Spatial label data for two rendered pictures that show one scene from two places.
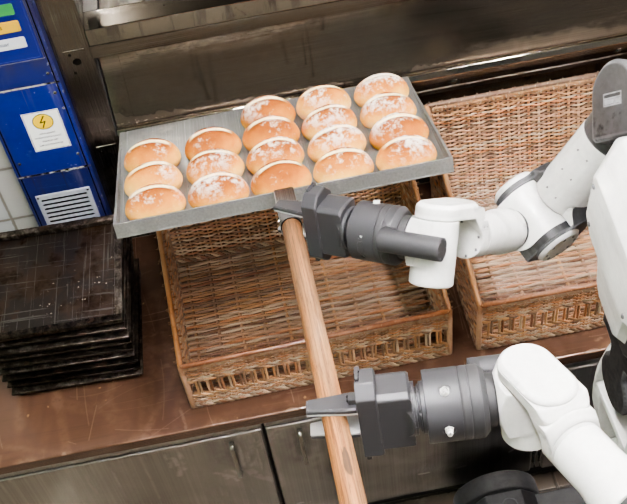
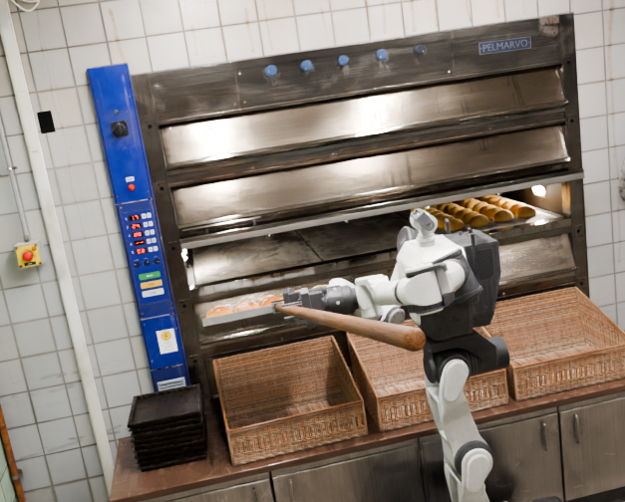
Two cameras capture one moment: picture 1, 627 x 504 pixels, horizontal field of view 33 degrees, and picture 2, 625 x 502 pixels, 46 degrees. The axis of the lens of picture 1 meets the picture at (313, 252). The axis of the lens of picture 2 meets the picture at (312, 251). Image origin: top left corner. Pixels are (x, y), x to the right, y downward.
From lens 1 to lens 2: 1.49 m
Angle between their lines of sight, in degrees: 37
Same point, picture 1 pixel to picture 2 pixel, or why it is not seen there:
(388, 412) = (313, 299)
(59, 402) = (162, 472)
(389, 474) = not seen: outside the picture
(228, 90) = (252, 323)
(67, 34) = (181, 291)
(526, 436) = (369, 308)
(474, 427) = (347, 300)
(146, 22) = (216, 285)
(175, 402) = (224, 465)
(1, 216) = not seen: hidden behind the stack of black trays
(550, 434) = (373, 286)
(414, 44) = not seen: hidden behind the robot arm
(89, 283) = (182, 405)
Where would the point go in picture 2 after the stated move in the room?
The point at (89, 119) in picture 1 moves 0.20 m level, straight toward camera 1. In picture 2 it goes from (186, 339) to (197, 353)
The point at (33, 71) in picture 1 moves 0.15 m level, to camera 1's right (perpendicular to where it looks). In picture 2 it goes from (164, 307) to (199, 301)
